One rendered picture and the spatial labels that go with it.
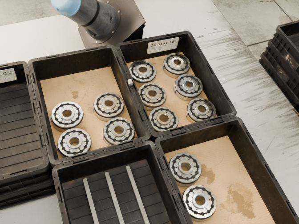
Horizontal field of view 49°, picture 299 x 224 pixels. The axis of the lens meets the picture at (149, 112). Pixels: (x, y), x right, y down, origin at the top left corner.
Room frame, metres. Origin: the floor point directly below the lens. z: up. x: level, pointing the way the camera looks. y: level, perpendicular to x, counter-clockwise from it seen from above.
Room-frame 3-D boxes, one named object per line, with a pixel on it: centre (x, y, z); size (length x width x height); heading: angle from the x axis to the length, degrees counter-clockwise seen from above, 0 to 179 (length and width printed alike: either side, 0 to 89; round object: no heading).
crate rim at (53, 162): (0.57, 0.20, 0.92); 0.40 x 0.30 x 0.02; 30
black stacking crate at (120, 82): (0.57, 0.20, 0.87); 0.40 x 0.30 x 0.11; 30
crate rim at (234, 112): (0.72, -0.06, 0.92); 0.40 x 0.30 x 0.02; 30
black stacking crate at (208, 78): (0.72, -0.06, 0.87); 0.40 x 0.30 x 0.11; 30
